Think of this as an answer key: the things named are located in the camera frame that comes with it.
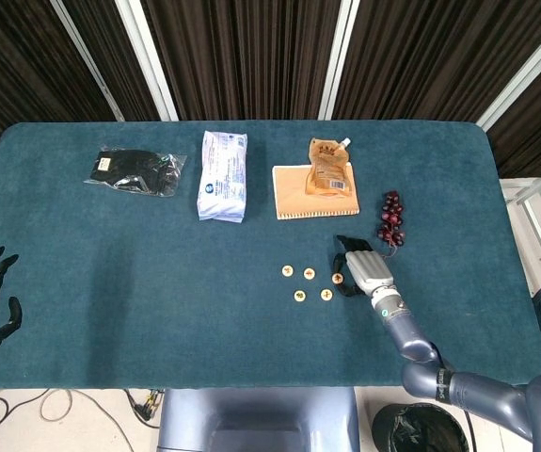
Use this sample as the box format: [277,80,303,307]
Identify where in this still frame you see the dark brown pleated curtain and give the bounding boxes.
[0,0,541,180]

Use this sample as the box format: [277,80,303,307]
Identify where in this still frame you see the black power plug strip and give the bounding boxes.
[126,388,166,429]

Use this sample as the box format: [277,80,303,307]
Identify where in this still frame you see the white metal frame rack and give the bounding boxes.
[499,157,541,307]

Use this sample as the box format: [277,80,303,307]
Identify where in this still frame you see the blue grey robot torso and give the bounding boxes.
[156,387,361,452]

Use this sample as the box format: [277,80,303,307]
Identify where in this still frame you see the black trash bin with bag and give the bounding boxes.
[372,403,469,452]

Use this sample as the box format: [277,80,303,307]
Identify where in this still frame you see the orange spout pouch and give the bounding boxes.
[304,137,352,198]

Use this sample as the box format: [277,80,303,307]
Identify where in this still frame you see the white blue paper package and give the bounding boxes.
[196,130,248,223]

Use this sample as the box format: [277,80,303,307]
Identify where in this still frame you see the purple grape bunch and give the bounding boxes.
[375,189,406,260]

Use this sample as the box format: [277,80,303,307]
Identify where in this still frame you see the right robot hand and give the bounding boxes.
[330,234,396,299]

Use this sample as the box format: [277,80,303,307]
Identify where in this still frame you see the white floor cable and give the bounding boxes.
[39,388,135,452]

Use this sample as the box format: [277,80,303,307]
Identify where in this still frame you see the black gloves in plastic bag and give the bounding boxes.
[83,144,188,198]

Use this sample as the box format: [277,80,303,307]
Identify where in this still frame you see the teal table cloth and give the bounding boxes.
[0,121,541,391]

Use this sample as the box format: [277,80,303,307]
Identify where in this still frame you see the white partition post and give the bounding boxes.
[317,0,370,121]
[113,0,180,122]
[475,21,541,133]

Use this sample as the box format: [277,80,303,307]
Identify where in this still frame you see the spiral bound notebook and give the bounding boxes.
[272,162,360,221]

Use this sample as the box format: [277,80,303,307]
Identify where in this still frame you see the thin grey partition post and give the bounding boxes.
[49,0,126,122]

